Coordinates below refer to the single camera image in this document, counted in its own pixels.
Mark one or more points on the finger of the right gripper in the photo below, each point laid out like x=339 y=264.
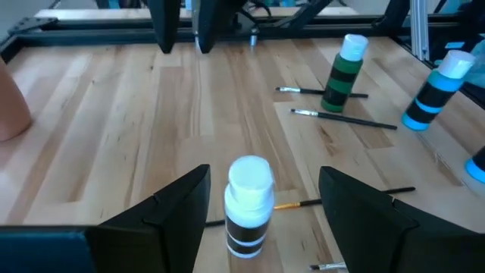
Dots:
x=208 y=26
x=164 y=22

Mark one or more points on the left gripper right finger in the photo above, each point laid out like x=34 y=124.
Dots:
x=379 y=239

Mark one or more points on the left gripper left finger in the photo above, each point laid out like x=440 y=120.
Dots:
x=170 y=235

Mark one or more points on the small white paint bottle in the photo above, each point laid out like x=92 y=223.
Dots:
x=248 y=189

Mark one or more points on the small blue paint bottle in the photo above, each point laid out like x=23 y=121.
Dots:
x=478 y=167
x=432 y=98

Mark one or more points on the small green paint bottle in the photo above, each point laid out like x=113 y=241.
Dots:
x=341 y=83

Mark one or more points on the black paintbrush silver ferrule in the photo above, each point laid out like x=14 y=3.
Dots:
x=341 y=118
x=303 y=91
x=329 y=267

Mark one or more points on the silver aluminium post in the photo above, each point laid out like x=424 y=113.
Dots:
x=420 y=26

